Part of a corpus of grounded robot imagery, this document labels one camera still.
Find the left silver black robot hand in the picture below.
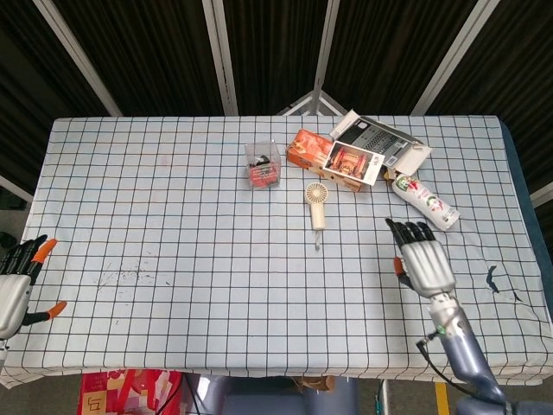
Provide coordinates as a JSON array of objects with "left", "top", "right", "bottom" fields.
[{"left": 0, "top": 234, "right": 68, "bottom": 341}]

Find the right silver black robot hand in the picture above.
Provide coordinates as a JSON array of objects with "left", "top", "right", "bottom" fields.
[{"left": 385, "top": 218, "right": 458, "bottom": 299}]

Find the cream handheld fan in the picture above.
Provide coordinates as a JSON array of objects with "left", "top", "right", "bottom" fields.
[{"left": 305, "top": 181, "right": 329, "bottom": 251}]

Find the white black grid tablecloth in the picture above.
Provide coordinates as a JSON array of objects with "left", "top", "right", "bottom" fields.
[{"left": 0, "top": 114, "right": 546, "bottom": 388}]

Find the white tube bottle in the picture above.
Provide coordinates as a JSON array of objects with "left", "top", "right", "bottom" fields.
[{"left": 391, "top": 171, "right": 461, "bottom": 231}]

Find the postcard with red temple picture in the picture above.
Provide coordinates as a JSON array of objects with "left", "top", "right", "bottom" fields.
[{"left": 322, "top": 140, "right": 386, "bottom": 187}]

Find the open grey cardboard box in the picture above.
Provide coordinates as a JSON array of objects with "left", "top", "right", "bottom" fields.
[{"left": 329, "top": 109, "right": 433, "bottom": 179}]

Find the red patterned gift bag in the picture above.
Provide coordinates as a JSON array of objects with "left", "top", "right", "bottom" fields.
[{"left": 77, "top": 367, "right": 185, "bottom": 415}]

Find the brown wooden piece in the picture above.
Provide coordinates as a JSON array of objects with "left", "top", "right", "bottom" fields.
[{"left": 293, "top": 374, "right": 337, "bottom": 390}]

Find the orange snack carton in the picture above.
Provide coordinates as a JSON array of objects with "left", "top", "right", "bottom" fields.
[{"left": 283, "top": 128, "right": 368, "bottom": 192}]

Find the clear plastic capsule box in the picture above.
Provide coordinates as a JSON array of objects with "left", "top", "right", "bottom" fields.
[{"left": 244, "top": 140, "right": 284, "bottom": 190}]

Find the blue-grey padded seat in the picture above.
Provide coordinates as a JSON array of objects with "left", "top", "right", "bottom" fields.
[{"left": 183, "top": 373, "right": 359, "bottom": 415}]

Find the dark brown curtain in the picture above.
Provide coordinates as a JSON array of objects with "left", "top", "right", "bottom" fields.
[{"left": 0, "top": 0, "right": 553, "bottom": 226}]

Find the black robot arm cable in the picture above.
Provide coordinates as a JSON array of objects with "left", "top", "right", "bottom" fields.
[{"left": 416, "top": 327, "right": 480, "bottom": 397}]

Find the white metal frame post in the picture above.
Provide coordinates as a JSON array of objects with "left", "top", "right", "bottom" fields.
[
  {"left": 0, "top": 175, "right": 34, "bottom": 204},
  {"left": 32, "top": 0, "right": 124, "bottom": 118},
  {"left": 201, "top": 0, "right": 238, "bottom": 116},
  {"left": 276, "top": 0, "right": 346, "bottom": 117},
  {"left": 410, "top": 0, "right": 498, "bottom": 117},
  {"left": 530, "top": 188, "right": 553, "bottom": 208}
]

